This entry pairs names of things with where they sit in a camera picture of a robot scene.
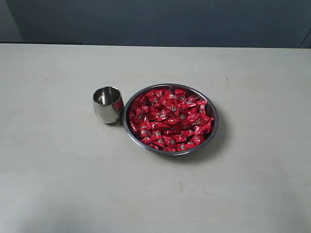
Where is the stainless steel bowl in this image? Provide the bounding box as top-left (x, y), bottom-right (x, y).
top-left (123, 83), bottom-right (219, 156)

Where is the pile of red candies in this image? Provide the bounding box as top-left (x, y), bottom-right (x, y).
top-left (128, 88), bottom-right (215, 152)

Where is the stainless steel cup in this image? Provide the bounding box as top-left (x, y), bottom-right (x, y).
top-left (93, 86), bottom-right (124, 124)

